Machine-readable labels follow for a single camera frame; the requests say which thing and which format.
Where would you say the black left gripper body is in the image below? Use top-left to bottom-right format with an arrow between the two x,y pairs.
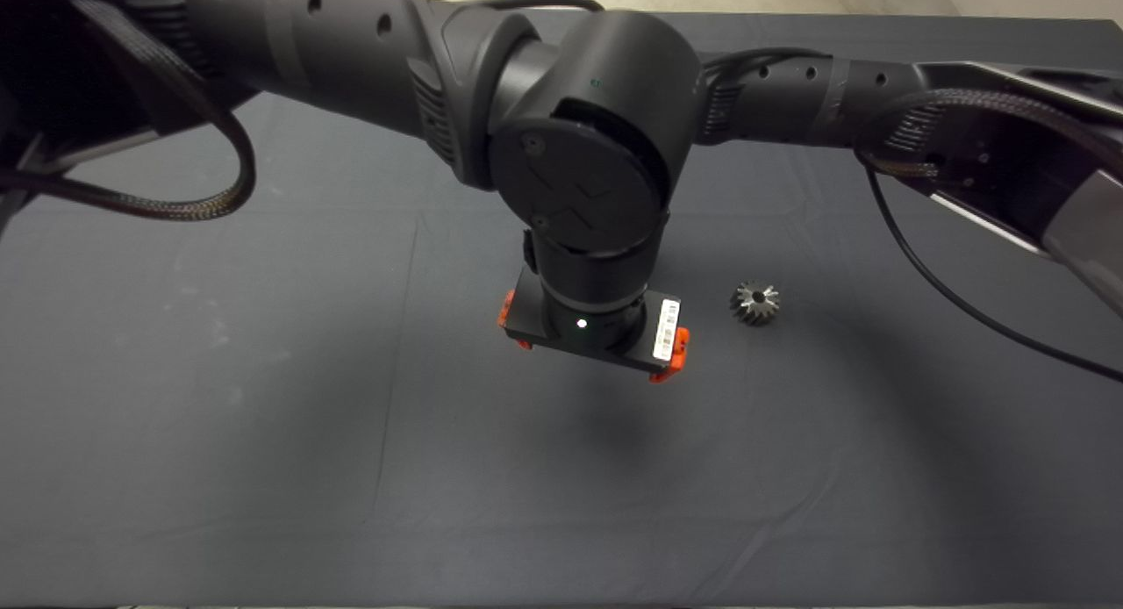
504,267 -> 683,373

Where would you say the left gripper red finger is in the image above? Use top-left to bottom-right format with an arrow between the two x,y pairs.
649,326 -> 691,384
497,290 -> 534,352

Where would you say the larger steel bevel gear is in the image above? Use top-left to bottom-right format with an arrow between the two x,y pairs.
728,280 -> 781,326

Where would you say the dark table cloth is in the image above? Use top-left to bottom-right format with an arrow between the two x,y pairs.
0,1 -> 1123,605

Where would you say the black braided cable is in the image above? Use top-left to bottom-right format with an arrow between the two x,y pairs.
0,0 -> 257,222
853,87 -> 1123,182

